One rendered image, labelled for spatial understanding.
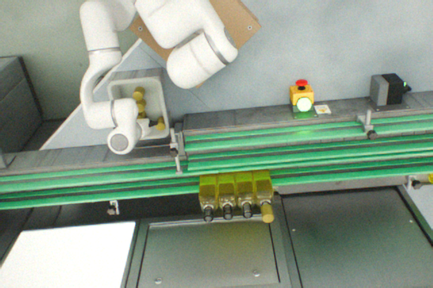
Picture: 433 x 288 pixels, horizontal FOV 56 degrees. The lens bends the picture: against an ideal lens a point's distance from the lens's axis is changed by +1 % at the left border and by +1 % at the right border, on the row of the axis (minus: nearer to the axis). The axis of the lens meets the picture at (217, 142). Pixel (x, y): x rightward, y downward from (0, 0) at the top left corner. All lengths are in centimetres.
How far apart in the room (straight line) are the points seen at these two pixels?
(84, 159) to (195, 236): 49
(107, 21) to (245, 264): 78
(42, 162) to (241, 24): 85
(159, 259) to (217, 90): 59
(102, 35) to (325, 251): 90
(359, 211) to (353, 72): 47
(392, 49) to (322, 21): 26
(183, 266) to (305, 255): 37
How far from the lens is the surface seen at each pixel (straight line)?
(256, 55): 136
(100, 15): 110
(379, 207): 150
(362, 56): 145
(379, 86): 141
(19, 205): 155
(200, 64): 94
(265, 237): 131
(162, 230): 138
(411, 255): 136
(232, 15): 123
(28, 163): 158
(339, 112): 139
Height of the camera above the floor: 203
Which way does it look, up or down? 59 degrees down
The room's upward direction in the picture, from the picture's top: 179 degrees clockwise
